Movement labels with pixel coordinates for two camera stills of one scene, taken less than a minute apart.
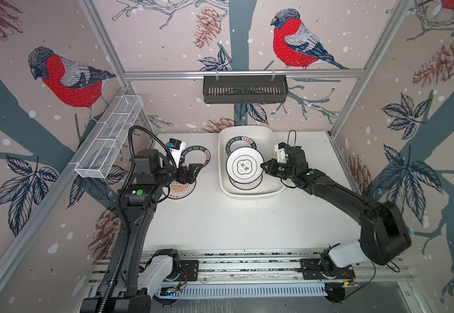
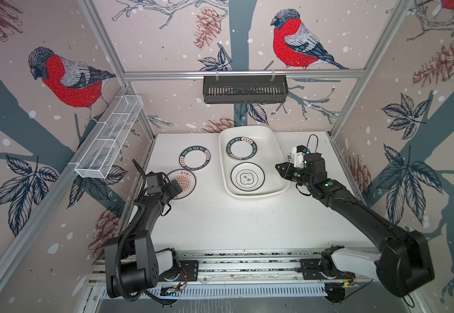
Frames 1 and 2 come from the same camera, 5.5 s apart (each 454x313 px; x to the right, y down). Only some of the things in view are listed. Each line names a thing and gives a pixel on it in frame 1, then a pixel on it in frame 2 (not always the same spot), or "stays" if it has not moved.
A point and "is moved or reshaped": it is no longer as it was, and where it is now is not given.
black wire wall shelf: (241, 91) stays
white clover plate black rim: (243, 165) is moved or reshaped
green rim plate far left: (196, 154) stays
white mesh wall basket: (102, 155) stays
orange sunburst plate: (178, 190) stays
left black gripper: (191, 175) -> (171, 189)
